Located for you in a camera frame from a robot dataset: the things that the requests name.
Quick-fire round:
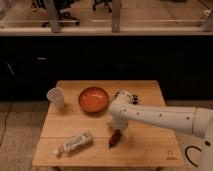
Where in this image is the wooden table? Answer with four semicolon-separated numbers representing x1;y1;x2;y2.
32;81;183;168

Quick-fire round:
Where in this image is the white plastic bottle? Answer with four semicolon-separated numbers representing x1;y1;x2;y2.
53;130;93;156

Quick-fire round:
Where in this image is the black cable on floor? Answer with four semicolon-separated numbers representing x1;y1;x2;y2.
184;145;203;168

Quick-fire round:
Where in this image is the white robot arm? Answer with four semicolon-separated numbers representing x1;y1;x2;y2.
108;91;213;171

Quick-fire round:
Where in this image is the black office chair base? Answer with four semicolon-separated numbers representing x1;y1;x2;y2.
41;0;81;28

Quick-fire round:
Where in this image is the black rectangular box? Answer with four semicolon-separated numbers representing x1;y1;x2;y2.
114;92;138;105

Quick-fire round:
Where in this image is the dark red pepper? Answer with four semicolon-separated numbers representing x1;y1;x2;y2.
109;130;122;147

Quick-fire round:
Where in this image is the orange bowl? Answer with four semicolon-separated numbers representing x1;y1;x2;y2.
78;87;109;113

